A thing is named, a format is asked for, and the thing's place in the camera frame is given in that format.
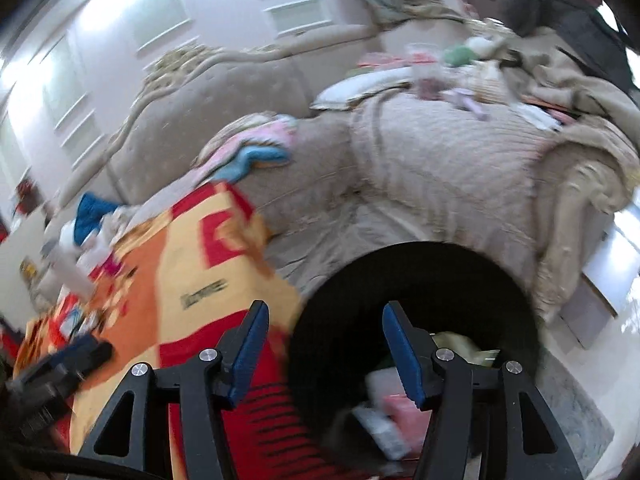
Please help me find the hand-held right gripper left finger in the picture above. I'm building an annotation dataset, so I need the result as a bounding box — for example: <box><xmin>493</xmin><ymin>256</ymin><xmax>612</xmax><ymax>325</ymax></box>
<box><xmin>75</xmin><ymin>300</ymin><xmax>271</xmax><ymax>480</ymax></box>

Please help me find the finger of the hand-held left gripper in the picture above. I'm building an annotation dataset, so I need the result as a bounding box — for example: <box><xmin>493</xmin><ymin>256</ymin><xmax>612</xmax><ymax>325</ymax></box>
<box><xmin>47</xmin><ymin>334</ymin><xmax>113</xmax><ymax>381</ymax></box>

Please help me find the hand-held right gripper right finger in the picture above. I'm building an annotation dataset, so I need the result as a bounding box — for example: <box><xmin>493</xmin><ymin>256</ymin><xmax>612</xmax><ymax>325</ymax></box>
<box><xmin>382</xmin><ymin>301</ymin><xmax>586</xmax><ymax>480</ymax></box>

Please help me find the beige cloth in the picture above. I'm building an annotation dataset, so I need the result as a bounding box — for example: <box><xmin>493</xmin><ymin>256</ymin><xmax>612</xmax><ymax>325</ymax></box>
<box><xmin>432</xmin><ymin>332</ymin><xmax>501</xmax><ymax>368</ymax></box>

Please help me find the black trash bin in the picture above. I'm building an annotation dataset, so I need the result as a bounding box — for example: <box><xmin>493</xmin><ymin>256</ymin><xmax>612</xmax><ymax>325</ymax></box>
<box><xmin>287</xmin><ymin>242</ymin><xmax>548</xmax><ymax>480</ymax></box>

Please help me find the pink packet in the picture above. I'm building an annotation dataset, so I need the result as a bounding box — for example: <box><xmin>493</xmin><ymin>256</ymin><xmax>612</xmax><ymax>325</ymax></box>
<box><xmin>382</xmin><ymin>392</ymin><xmax>426</xmax><ymax>456</ymax></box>

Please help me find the white crumpled packet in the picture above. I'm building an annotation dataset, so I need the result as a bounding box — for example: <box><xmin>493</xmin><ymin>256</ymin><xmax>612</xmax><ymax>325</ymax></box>
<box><xmin>352</xmin><ymin>405</ymin><xmax>406</xmax><ymax>461</ymax></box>

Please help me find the white thermos bottle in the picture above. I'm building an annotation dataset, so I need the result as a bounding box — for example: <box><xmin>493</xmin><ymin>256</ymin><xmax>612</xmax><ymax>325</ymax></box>
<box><xmin>57</xmin><ymin>225</ymin><xmax>96</xmax><ymax>301</ymax></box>

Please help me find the red orange printed blanket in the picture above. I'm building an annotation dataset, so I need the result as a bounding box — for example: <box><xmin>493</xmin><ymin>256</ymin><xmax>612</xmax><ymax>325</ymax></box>
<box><xmin>12</xmin><ymin>182</ymin><xmax>321</xmax><ymax>480</ymax></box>

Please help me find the blue quilted jacket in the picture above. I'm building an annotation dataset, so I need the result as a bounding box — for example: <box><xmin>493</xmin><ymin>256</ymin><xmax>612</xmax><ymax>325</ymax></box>
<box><xmin>75</xmin><ymin>192</ymin><xmax>121</xmax><ymax>246</ymax></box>

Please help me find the beige ornate sofa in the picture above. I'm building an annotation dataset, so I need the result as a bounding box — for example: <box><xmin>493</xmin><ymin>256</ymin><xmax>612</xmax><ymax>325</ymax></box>
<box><xmin>240</xmin><ymin>85</ymin><xmax>631</xmax><ymax>321</ymax></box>

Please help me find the pink patterned blanket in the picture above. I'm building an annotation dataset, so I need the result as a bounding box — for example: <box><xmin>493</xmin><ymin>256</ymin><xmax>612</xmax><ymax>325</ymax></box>
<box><xmin>192</xmin><ymin>112</ymin><xmax>301</xmax><ymax>186</ymax></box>

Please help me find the white sequin trim pillow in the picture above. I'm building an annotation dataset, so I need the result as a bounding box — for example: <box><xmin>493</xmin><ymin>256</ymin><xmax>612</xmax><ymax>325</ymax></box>
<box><xmin>310</xmin><ymin>67</ymin><xmax>416</xmax><ymax>111</ymax></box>

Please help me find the tan fleece blanket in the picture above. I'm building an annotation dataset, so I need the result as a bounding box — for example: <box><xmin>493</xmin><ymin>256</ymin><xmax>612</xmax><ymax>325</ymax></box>
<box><xmin>510</xmin><ymin>30</ymin><xmax>640</xmax><ymax>171</ymax></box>

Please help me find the dark clothing pile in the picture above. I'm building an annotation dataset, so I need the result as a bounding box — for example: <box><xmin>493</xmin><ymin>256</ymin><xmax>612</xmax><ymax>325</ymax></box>
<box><xmin>500</xmin><ymin>0</ymin><xmax>636</xmax><ymax>91</ymax></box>

